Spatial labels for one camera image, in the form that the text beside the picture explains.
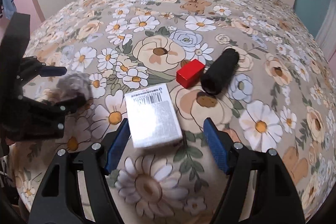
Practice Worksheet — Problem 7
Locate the grey fluffy ball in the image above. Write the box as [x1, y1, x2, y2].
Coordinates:
[56, 73, 92, 100]

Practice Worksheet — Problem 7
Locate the white barcode box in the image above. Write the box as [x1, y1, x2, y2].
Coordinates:
[125, 83, 183, 149]

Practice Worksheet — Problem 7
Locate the red box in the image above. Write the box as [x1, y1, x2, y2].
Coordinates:
[176, 59, 205, 89]

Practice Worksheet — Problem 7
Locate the black foam cylinder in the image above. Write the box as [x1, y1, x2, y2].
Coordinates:
[201, 48, 239, 96]

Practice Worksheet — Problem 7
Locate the blue hanging garment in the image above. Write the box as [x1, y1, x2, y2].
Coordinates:
[1, 0, 17, 20]

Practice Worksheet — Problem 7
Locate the floral bedspread bed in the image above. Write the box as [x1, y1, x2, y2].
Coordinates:
[9, 0, 335, 223]

